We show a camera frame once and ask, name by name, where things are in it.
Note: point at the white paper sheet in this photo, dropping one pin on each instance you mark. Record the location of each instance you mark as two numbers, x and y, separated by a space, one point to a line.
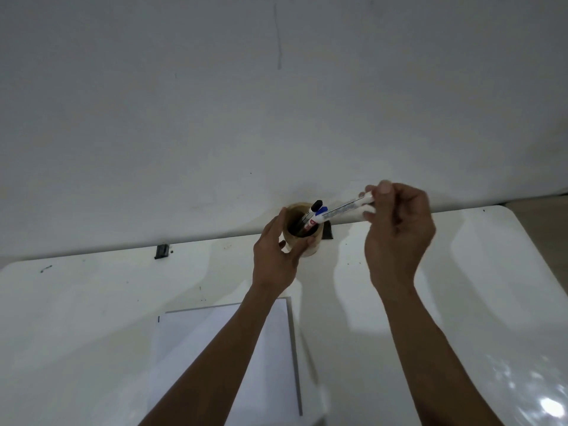
186 350

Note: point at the black marker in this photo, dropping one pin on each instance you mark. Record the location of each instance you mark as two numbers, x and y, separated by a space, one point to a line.
316 204

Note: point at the red marker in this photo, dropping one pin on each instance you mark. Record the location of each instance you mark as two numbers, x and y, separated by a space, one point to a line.
350 205

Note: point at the wooden pen holder cup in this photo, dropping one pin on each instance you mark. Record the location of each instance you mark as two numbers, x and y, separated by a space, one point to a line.
313 248

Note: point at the person's right forearm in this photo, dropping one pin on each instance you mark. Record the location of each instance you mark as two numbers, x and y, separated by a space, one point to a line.
426 359

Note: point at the person's right hand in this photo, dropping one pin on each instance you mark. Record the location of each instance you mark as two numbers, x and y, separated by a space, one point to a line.
399 244

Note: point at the person's left forearm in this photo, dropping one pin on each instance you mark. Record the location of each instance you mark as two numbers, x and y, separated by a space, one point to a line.
213 372

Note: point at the person's left hand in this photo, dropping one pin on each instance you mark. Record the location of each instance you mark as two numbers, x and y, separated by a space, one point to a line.
270 266

